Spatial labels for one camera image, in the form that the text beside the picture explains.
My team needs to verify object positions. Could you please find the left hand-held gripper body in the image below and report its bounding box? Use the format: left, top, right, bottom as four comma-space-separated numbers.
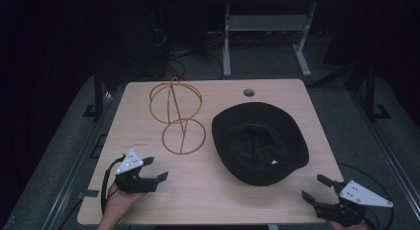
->
114, 149, 158, 195

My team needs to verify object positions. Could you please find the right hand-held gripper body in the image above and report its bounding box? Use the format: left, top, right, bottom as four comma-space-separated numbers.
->
313, 179, 395, 227

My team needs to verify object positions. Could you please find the gold wire hat stand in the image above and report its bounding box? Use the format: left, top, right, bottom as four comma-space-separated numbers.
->
149, 76, 207, 156

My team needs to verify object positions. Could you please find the black bucket hat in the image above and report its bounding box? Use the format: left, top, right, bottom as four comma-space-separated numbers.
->
211, 101, 310, 187

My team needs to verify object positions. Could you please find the person's left hand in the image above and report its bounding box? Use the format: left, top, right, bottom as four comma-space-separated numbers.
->
101, 182, 147, 225

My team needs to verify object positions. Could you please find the person's right hand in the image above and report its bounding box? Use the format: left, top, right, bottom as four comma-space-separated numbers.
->
328, 219, 373, 230

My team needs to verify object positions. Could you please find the black metal stand leg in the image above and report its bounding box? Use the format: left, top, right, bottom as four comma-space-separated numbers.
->
81, 70, 114, 119
361, 62, 393, 121

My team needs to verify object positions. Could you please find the dark computer tower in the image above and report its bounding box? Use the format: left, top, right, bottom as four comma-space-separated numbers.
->
98, 5, 167, 82

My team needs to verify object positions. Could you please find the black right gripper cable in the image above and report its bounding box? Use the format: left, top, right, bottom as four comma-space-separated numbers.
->
336, 162, 396, 230

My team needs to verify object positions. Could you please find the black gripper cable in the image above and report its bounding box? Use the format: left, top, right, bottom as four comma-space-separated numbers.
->
100, 155, 127, 215
336, 162, 396, 230

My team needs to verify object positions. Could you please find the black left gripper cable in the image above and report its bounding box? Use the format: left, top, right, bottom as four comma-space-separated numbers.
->
100, 155, 127, 215

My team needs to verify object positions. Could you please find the bundle of floor cables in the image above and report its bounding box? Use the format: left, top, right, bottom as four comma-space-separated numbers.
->
163, 30, 226, 80

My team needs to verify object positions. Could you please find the grey metal table frame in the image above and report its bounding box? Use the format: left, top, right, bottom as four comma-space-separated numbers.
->
222, 1, 319, 78

